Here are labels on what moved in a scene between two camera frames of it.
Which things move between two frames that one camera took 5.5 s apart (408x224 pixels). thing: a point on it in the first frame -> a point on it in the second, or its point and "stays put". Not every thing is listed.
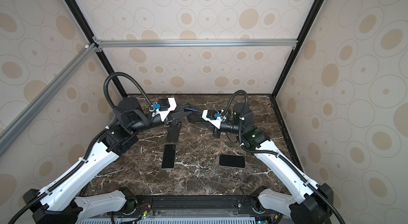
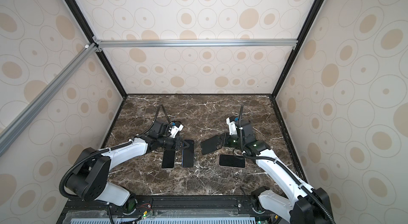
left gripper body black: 168,121 -> 171,144
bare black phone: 169,155 stays put
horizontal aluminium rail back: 195,43 stays put
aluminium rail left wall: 14,128 stays put
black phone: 232,161 stays put
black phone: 196,117 -> 212,144
